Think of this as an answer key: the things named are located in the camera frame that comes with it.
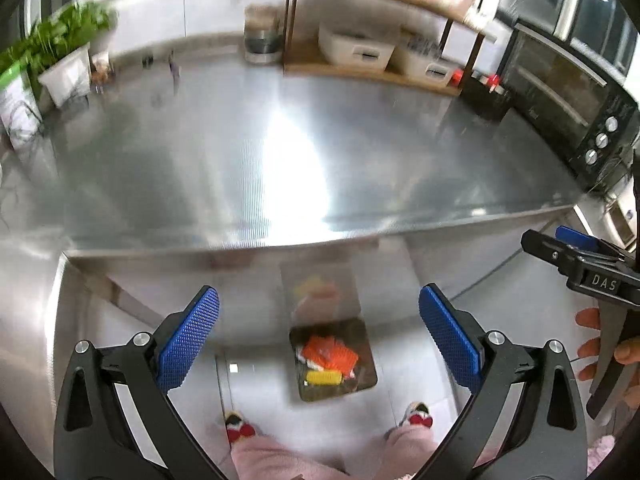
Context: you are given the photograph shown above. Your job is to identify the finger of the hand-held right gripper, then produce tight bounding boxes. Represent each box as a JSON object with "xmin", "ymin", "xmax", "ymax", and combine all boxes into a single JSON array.
[
  {"xmin": 555, "ymin": 225, "xmax": 627, "ymax": 259},
  {"xmin": 520, "ymin": 229, "xmax": 587, "ymax": 275}
]

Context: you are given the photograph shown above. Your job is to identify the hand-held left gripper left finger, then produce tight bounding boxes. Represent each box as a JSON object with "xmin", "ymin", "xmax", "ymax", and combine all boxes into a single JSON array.
[{"xmin": 52, "ymin": 286, "xmax": 226, "ymax": 480}]

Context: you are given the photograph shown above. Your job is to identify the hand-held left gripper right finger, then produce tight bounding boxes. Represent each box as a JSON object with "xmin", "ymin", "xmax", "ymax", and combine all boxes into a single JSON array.
[{"xmin": 415, "ymin": 284, "xmax": 588, "ymax": 480}]

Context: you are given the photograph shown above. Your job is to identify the yellow foam fruit net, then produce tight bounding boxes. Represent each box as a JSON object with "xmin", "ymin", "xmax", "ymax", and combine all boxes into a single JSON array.
[{"xmin": 306, "ymin": 369, "xmax": 344, "ymax": 387}]

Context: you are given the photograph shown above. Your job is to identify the person's right forearm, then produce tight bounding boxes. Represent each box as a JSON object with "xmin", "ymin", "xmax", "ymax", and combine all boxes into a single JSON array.
[{"xmin": 591, "ymin": 434, "xmax": 624, "ymax": 478}]

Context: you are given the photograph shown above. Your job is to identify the person's right hand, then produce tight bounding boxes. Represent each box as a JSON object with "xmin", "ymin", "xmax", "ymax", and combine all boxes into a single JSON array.
[{"xmin": 575, "ymin": 307, "xmax": 640, "ymax": 382}]

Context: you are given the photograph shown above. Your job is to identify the person's right slipper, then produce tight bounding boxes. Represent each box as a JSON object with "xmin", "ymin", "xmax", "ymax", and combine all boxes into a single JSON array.
[{"xmin": 397, "ymin": 401, "xmax": 434, "ymax": 430}]

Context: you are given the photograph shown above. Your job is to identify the person's slipper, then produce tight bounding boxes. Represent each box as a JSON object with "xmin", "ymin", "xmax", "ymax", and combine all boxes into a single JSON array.
[
  {"xmin": 397, "ymin": 401, "xmax": 434, "ymax": 430},
  {"xmin": 224, "ymin": 410, "xmax": 257, "ymax": 444}
]

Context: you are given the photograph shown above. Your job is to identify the person's left slipper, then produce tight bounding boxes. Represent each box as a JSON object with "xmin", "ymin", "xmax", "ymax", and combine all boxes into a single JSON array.
[{"xmin": 224, "ymin": 410, "xmax": 257, "ymax": 444}]

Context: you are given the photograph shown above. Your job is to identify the black toaster oven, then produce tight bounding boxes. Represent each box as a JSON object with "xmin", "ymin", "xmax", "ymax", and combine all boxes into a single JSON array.
[{"xmin": 497, "ymin": 19, "xmax": 640, "ymax": 196}]

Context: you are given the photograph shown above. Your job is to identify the black box with red knob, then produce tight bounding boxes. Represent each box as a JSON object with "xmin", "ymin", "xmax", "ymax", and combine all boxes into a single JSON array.
[{"xmin": 459, "ymin": 72, "xmax": 514, "ymax": 122}]

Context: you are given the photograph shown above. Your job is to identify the person's pink pants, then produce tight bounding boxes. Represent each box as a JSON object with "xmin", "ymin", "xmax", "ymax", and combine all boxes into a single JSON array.
[{"xmin": 230, "ymin": 427, "xmax": 437, "ymax": 480}]

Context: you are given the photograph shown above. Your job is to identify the white storage basket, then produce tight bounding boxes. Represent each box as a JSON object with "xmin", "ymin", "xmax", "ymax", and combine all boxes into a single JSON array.
[
  {"xmin": 318, "ymin": 24, "xmax": 396, "ymax": 71},
  {"xmin": 395, "ymin": 35, "xmax": 464, "ymax": 82}
]

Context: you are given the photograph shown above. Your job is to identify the wooden shelf rack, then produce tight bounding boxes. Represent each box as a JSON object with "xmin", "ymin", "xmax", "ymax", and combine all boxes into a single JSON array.
[{"xmin": 282, "ymin": 0, "xmax": 499, "ymax": 97}]

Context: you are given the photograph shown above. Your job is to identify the white plant pot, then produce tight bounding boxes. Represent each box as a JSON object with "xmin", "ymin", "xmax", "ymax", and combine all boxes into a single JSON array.
[{"xmin": 37, "ymin": 46, "xmax": 94, "ymax": 109}]

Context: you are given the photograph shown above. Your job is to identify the steel bowl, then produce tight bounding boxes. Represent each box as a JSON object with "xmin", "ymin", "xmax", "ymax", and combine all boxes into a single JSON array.
[{"xmin": 243, "ymin": 32, "xmax": 282, "ymax": 65}]

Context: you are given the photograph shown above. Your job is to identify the glass jar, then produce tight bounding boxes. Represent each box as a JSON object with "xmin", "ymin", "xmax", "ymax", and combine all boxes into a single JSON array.
[{"xmin": 245, "ymin": 4, "xmax": 281, "ymax": 36}]

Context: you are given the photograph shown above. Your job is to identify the green potted plant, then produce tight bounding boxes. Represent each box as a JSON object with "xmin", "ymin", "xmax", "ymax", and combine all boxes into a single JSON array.
[{"xmin": 0, "ymin": 2, "xmax": 119, "ymax": 92}]

